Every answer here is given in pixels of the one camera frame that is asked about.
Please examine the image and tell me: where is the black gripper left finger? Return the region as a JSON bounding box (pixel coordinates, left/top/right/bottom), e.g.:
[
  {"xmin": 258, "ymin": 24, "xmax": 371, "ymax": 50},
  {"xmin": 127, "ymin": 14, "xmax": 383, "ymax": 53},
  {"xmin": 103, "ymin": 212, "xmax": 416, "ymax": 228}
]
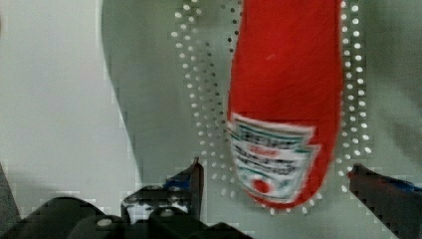
[{"xmin": 1, "ymin": 159, "xmax": 253, "ymax": 239}]

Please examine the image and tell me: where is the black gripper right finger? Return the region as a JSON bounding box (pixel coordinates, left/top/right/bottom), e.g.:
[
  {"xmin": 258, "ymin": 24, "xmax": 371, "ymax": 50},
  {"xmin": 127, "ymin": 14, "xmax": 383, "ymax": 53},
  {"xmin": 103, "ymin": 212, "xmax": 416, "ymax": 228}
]
[{"xmin": 347, "ymin": 163, "xmax": 422, "ymax": 239}]

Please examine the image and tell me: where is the green perforated strainer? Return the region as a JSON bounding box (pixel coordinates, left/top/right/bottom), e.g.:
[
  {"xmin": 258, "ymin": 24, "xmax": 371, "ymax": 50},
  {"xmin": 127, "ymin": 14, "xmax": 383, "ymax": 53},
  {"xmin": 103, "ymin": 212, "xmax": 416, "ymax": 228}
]
[{"xmin": 101, "ymin": 0, "xmax": 421, "ymax": 239}]

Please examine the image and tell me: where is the red plush ketchup bottle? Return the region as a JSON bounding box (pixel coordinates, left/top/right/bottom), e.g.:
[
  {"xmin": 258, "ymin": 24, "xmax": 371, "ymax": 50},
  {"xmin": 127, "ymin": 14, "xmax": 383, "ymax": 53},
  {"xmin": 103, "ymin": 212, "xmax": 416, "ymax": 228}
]
[{"xmin": 227, "ymin": 0, "xmax": 342, "ymax": 209}]

